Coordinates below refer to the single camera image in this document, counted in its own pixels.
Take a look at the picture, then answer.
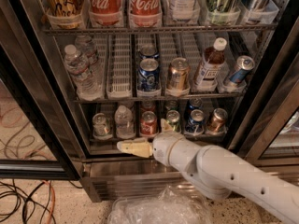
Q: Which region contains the yellow can top shelf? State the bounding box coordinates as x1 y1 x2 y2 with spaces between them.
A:
47 0 84 29

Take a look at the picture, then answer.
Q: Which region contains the blue can middle rear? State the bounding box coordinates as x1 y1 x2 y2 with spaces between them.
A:
139 44 159 60

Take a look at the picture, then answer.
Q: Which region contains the coca-cola can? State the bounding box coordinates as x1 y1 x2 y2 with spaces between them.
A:
130 0 160 27
89 0 121 27

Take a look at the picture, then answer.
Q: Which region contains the blue can bottom front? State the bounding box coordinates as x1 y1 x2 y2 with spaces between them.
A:
185 109 205 136

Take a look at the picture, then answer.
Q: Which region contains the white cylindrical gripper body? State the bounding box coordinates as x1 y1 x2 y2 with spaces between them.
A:
152 132 201 173

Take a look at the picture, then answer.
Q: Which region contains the slim blue silver can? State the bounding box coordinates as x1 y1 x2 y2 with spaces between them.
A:
224 55 255 87

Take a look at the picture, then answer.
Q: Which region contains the blue can middle front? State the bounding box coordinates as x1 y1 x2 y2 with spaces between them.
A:
138 58 160 91

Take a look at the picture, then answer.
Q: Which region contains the copper can shelf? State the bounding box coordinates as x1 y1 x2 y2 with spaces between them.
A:
166 57 190 91
206 108 228 135

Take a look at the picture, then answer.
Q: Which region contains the orange floor cable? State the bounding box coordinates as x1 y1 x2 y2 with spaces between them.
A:
41 179 57 224

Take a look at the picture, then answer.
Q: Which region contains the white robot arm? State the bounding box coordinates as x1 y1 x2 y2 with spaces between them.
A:
117 131 299 224

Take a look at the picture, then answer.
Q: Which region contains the red cola can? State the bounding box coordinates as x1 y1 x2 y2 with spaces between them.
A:
140 101 156 113
140 111 158 137

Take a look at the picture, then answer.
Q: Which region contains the green can top shelf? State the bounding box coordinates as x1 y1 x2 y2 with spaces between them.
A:
206 0 238 25

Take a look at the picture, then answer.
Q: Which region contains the green can rear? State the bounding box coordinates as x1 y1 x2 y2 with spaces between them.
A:
164 100 178 112

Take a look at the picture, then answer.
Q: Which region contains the front water bottle middle shelf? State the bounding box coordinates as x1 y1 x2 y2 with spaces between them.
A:
64 45 100 101

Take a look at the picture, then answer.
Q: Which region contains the left coca-cola can top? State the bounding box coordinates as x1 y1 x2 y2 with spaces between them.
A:
89 0 121 27

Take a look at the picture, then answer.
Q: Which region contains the blue can bottom rear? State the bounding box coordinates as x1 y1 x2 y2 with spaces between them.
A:
186 98 203 113

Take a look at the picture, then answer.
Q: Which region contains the tea bottle white cap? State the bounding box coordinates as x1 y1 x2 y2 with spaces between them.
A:
193 37 227 91

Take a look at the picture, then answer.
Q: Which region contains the silver can bottom shelf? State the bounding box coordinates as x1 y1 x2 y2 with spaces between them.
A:
93 113 112 140

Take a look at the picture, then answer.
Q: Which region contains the red cola can front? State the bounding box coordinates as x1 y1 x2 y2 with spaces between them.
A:
140 111 158 137

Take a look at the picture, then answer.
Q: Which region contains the red cola can rear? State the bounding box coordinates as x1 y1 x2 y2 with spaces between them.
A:
140 101 156 113

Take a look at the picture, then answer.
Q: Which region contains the blue silver can top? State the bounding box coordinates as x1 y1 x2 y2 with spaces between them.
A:
242 0 270 25

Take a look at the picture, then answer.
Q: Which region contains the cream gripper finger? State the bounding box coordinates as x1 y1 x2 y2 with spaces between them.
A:
117 138 152 158
161 119 173 133

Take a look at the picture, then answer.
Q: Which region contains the copper can middle shelf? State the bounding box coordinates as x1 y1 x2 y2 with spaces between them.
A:
166 57 190 91

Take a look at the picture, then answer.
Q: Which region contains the glass fridge door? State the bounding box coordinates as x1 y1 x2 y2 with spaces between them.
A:
223 0 299 172
0 0 85 180

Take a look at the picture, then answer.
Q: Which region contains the copper can bottom shelf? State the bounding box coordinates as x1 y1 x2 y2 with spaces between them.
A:
206 108 228 135

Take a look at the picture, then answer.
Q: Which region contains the white label bottle top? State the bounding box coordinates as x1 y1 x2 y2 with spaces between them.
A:
169 0 195 21

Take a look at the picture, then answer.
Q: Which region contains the rear water bottle middle shelf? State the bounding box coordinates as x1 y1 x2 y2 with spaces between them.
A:
75 35 101 82

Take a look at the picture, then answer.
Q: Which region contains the right coca-cola can top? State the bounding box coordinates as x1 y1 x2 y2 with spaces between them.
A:
130 0 160 27

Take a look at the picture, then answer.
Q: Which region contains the right glass fridge door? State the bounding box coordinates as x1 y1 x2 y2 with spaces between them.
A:
223 0 299 172

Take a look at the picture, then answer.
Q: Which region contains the green can front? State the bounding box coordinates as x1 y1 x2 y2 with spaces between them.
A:
166 110 181 133

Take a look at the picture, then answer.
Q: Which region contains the stainless fridge base grille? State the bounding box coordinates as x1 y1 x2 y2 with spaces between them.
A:
79 152 299 203

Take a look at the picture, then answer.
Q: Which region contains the clear water bottle bottom shelf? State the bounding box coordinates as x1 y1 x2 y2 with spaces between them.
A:
114 105 135 139

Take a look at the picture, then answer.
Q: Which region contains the black floor cable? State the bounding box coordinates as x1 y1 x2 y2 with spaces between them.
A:
0 179 83 224

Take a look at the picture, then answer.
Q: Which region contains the left glass fridge door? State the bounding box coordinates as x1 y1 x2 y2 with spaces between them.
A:
0 0 85 180

